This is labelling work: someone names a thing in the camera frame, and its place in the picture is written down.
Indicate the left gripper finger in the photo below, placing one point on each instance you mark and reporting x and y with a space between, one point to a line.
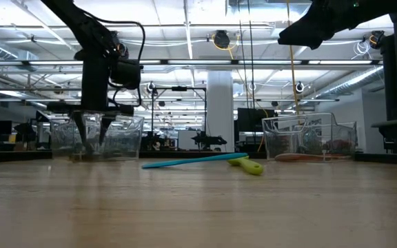
85 131
106 122

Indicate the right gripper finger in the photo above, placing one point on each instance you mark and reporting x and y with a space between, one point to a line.
302 21
302 36

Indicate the blue silicone spatula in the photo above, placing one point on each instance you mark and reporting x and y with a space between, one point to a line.
184 162

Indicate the brown wooden spoon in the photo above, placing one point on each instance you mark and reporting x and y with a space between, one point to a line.
298 157

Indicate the green silicone spoon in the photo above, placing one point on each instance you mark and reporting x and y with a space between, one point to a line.
253 167

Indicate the black background robot arm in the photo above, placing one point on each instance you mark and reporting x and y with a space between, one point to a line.
209 140

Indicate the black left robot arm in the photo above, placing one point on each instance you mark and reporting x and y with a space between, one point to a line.
81 24

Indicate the clear plastic bin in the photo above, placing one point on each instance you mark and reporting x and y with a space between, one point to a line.
126 137
308 134

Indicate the black background monitor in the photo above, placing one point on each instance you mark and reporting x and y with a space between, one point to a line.
253 120

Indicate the white building column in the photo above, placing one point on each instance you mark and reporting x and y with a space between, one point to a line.
219 103

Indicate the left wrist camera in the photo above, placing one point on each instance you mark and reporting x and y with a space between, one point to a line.
126 74

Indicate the black background frame rig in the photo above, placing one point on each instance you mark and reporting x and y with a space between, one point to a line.
179 88

